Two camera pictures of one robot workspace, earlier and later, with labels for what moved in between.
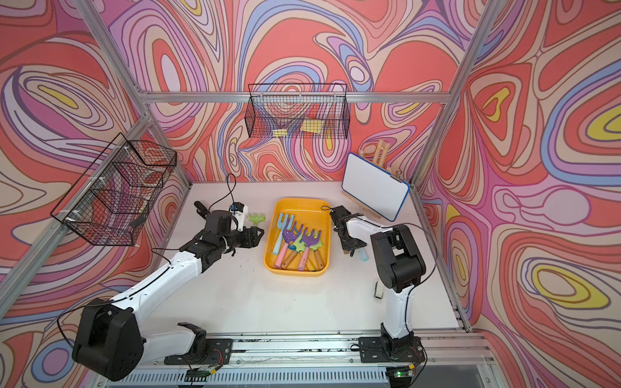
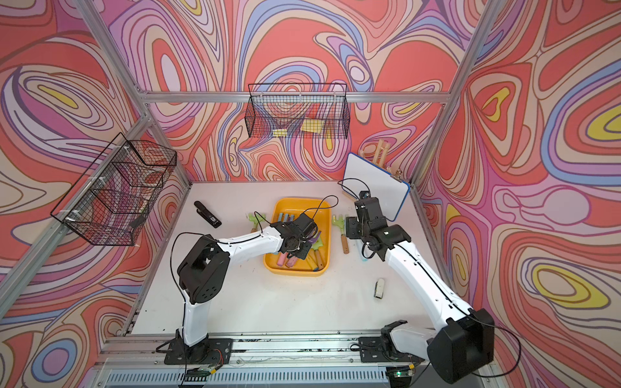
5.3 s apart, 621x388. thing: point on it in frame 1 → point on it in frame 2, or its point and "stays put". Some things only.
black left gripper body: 244,238 → 302,249
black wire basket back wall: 299,111 stays put
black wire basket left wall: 111,201 stays put
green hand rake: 256,219 stays put
